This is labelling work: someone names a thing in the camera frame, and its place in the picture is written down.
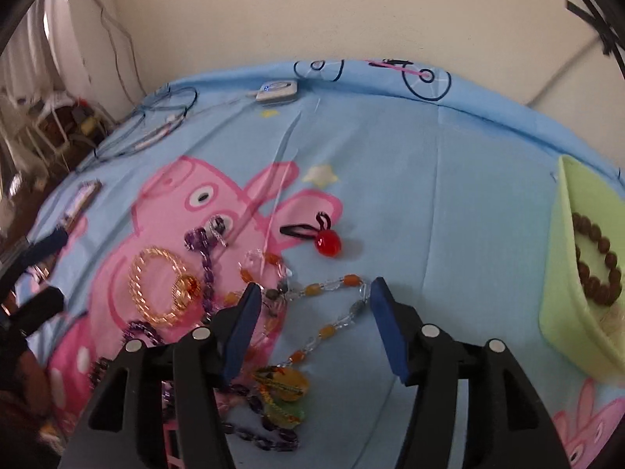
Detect orange and clear bead necklace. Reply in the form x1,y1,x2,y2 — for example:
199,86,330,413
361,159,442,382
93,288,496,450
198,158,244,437
225,249,374,367

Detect red bobble black hair tie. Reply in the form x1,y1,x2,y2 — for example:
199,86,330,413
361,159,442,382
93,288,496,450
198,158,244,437
280,211,340,257

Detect brown wooden bead bracelet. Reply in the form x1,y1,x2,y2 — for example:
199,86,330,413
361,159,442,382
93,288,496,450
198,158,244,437
571,212,625,308

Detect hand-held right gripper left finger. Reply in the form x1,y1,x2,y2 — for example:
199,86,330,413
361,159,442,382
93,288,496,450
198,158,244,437
59,282,264,469

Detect small white charger device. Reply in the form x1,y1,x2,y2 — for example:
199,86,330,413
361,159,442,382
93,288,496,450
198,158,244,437
255,79,298,107

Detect yellow green pendant charms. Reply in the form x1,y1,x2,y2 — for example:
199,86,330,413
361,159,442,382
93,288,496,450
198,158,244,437
251,365,311,428

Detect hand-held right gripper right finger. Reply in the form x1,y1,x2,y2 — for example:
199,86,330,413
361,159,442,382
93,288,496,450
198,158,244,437
370,276,572,469

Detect light green plastic basket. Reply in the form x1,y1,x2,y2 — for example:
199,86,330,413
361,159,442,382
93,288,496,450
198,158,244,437
538,155,625,382

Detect grey wall cable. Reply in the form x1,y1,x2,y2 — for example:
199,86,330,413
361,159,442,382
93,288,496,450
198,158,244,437
525,34,606,108

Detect small flat rectangular device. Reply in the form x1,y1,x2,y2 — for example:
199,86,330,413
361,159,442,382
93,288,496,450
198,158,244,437
61,181,103,226

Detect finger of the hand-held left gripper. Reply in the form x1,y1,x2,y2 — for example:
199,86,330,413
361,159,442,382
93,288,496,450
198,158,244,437
10,287,66,335
20,229,69,267

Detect blue cartoon pig bed sheet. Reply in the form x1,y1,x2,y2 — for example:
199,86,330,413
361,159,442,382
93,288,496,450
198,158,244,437
29,59,625,469

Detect gold chain bracelet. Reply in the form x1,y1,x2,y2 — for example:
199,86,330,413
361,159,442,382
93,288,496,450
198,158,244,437
128,247,201,327

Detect white wire rack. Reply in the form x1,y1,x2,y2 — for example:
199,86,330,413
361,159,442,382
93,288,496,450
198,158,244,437
0,90,84,177

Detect thin dark wall wire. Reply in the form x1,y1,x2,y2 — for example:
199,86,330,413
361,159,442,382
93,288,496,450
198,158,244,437
80,0,147,108

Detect white curtain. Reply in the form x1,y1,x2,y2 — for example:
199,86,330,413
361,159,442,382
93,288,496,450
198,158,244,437
0,0,93,108

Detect blue cable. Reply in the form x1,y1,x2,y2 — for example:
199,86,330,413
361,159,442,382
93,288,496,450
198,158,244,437
75,85,198,172

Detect black tape cross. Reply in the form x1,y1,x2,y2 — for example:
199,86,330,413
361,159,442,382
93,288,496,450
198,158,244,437
566,0,625,66

